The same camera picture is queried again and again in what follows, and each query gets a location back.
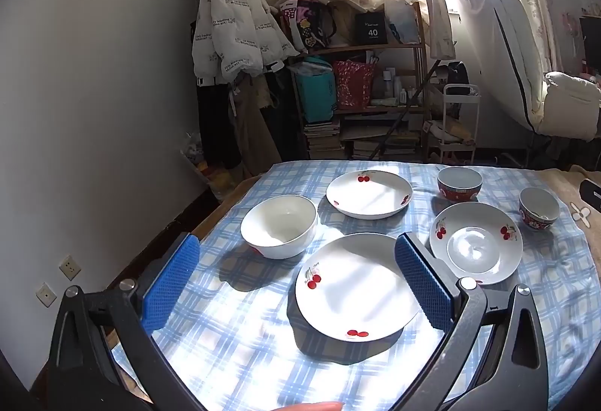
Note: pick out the colourful printed bag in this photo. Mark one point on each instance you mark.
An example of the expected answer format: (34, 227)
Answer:
(305, 26)

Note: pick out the white printed puffer jacket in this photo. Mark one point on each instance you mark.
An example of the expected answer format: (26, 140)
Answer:
(234, 16)

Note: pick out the beige hanging trousers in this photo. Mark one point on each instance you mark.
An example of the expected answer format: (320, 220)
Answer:
(253, 129)

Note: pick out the dark metal pole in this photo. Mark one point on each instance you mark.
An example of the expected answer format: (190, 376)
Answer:
(408, 105)

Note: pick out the tall stack of books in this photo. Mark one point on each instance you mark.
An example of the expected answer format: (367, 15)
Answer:
(324, 141)

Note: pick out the shallow white cherry plate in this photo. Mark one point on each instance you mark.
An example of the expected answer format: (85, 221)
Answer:
(366, 197)

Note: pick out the black monitor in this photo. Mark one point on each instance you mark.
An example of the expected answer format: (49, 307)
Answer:
(591, 40)

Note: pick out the plain white bowl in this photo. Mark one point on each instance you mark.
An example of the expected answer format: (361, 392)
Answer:
(281, 213)

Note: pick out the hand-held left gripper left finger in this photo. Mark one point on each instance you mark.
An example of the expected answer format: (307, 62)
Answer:
(171, 279)

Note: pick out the teal bag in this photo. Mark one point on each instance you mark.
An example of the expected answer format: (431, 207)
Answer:
(317, 96)

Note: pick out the brown flower blanket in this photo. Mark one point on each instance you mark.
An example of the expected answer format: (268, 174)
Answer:
(563, 190)

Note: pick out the black hanging trousers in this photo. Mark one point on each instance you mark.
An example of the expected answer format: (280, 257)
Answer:
(216, 124)

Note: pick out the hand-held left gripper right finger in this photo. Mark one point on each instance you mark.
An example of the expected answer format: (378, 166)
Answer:
(422, 284)

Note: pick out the brown cardboard box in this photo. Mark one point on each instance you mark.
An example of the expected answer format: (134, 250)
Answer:
(342, 0)

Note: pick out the white mattress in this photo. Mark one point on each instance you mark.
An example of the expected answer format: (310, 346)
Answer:
(488, 40)

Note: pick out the black box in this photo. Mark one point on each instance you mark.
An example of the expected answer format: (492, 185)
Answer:
(371, 28)

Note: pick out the translucent plastic bag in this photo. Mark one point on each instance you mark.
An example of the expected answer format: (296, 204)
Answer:
(401, 16)

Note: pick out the white wall outlet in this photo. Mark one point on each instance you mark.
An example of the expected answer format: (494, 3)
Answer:
(47, 295)
(69, 268)

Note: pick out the wooden shelf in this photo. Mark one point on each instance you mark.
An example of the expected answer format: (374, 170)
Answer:
(361, 47)

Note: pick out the clear bag of clutter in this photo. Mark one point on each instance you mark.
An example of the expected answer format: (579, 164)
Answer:
(211, 176)

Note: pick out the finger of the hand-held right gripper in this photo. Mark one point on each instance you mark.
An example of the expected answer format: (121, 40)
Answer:
(592, 204)

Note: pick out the red patterned bag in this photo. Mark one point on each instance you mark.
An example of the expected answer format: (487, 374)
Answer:
(352, 84)

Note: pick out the small red patterned bowl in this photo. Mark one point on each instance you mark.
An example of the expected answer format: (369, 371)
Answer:
(535, 221)

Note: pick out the low stack of books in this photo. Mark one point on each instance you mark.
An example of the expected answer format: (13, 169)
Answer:
(375, 148)

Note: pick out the blue plaid tablecloth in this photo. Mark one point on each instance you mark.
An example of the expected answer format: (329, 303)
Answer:
(234, 322)

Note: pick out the large white cherry plate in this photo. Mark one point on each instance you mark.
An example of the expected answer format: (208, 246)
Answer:
(347, 289)

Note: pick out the person's left hand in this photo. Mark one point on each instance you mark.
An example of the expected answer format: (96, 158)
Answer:
(314, 407)

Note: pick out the white puffy duvet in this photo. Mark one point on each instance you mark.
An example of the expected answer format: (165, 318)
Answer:
(573, 101)

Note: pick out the black bag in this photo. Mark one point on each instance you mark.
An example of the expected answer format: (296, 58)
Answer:
(458, 74)

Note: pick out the deep white cherry plate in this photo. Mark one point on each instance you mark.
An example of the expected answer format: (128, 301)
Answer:
(474, 246)

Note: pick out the large red patterned bowl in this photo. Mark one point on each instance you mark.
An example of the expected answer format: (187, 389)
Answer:
(458, 192)

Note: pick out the white trolley cart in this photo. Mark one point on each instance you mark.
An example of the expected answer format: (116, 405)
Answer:
(462, 94)

